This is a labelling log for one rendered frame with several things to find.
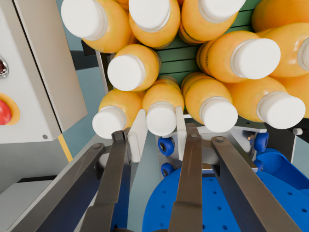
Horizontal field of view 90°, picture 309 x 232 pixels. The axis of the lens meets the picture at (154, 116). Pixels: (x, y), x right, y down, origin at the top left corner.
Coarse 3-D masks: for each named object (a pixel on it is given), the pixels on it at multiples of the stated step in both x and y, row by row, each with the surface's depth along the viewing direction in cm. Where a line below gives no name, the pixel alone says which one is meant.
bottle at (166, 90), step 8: (160, 80) 28; (168, 80) 28; (176, 80) 34; (152, 88) 24; (160, 88) 22; (168, 88) 23; (176, 88) 24; (144, 96) 24; (152, 96) 22; (160, 96) 21; (168, 96) 21; (176, 96) 22; (144, 104) 22; (152, 104) 20; (168, 104) 20; (176, 104) 21
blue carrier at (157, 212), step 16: (176, 176) 33; (272, 176) 30; (160, 192) 30; (176, 192) 29; (208, 192) 29; (272, 192) 27; (288, 192) 27; (160, 208) 27; (208, 208) 26; (224, 208) 25; (288, 208) 24; (304, 208) 24; (144, 224) 25; (160, 224) 24; (208, 224) 23; (224, 224) 23; (304, 224) 22
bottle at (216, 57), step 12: (228, 36) 19; (240, 36) 18; (252, 36) 18; (204, 48) 26; (216, 48) 20; (228, 48) 18; (204, 60) 25; (216, 60) 20; (228, 60) 18; (216, 72) 21; (228, 72) 19
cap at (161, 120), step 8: (160, 104) 19; (152, 112) 19; (160, 112) 18; (168, 112) 18; (152, 120) 19; (160, 120) 19; (168, 120) 19; (176, 120) 19; (152, 128) 19; (160, 128) 19; (168, 128) 19
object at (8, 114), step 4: (0, 100) 18; (0, 104) 18; (4, 104) 18; (0, 108) 18; (4, 108) 18; (8, 108) 18; (0, 112) 18; (4, 112) 18; (8, 112) 18; (0, 116) 18; (4, 116) 18; (8, 116) 19; (0, 120) 19; (4, 120) 19; (8, 120) 19; (0, 124) 19; (4, 124) 19
